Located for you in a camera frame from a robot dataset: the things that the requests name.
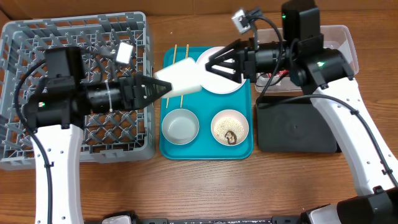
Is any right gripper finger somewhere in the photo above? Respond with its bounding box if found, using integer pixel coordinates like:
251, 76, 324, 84
205, 63, 243, 83
205, 39, 240, 67

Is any large white plate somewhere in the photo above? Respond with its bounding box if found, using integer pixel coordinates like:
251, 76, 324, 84
196, 47, 246, 94

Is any red snack wrapper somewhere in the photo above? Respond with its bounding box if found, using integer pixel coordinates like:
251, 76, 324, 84
267, 70, 289, 78

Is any small white bowl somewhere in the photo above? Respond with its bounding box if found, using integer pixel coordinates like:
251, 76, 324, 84
211, 110, 249, 146

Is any white cup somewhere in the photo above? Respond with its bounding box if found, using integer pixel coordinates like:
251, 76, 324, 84
154, 58, 205, 98

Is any wooden chopstick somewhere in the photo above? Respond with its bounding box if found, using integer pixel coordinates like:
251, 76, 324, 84
180, 44, 189, 108
166, 44, 177, 109

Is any grey metal bowl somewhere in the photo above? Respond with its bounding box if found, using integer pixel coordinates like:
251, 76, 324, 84
161, 108, 200, 146

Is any brown food scrap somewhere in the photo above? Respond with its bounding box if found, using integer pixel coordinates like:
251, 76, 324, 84
224, 130, 237, 145

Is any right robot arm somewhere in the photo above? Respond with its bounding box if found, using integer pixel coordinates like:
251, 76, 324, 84
205, 0, 397, 224

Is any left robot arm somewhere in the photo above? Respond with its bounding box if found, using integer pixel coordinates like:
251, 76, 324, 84
15, 47, 172, 223

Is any grey plastic dish rack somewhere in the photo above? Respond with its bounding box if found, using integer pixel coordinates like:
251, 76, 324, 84
1, 11, 155, 170

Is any teal plastic tray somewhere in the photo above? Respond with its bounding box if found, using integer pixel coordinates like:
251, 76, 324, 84
159, 46, 254, 161

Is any black tray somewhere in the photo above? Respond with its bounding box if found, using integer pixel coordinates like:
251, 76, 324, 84
256, 96, 341, 153

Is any clear plastic bin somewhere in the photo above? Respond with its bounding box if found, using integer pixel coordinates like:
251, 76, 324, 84
257, 25, 359, 93

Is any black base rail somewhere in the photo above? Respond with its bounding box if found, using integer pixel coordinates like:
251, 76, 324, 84
82, 211, 312, 224

